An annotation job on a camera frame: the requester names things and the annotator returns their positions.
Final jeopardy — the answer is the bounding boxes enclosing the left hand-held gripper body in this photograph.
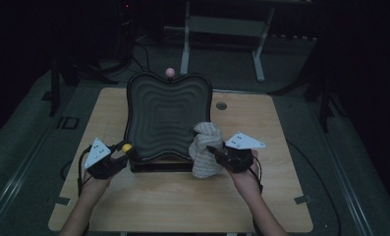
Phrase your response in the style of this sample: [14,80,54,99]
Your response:
[84,137,132,180]

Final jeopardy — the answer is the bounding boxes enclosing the bundle of black cables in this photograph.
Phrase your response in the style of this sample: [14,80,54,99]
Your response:
[132,42,154,75]

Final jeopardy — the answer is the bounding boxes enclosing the black wavy tray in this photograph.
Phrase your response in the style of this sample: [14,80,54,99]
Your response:
[124,72,214,174]

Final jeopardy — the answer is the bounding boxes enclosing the black tripod stand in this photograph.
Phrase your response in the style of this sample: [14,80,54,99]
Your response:
[49,48,133,117]
[269,65,348,132]

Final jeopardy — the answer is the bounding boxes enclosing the thin black cable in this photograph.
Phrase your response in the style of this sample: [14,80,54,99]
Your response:
[286,140,343,236]
[60,160,73,181]

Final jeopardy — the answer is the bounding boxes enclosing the grey tape piece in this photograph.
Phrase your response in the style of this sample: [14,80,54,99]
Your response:
[53,196,72,207]
[294,195,313,205]

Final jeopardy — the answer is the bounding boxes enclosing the person's left hand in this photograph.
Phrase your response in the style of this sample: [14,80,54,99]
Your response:
[80,170,114,199]

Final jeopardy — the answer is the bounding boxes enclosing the dark equipment with red light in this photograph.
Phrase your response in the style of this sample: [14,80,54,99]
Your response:
[115,0,137,63]

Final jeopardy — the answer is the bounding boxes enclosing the grey cloth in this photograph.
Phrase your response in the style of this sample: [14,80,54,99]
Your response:
[188,121,225,180]

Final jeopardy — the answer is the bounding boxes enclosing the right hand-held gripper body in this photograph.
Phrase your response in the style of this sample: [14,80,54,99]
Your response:
[214,131,266,175]

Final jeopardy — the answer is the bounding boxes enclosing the white metal desk frame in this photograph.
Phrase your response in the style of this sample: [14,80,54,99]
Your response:
[164,0,277,83]

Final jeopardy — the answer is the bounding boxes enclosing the person's right hand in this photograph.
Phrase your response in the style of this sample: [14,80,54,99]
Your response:
[229,148,263,199]

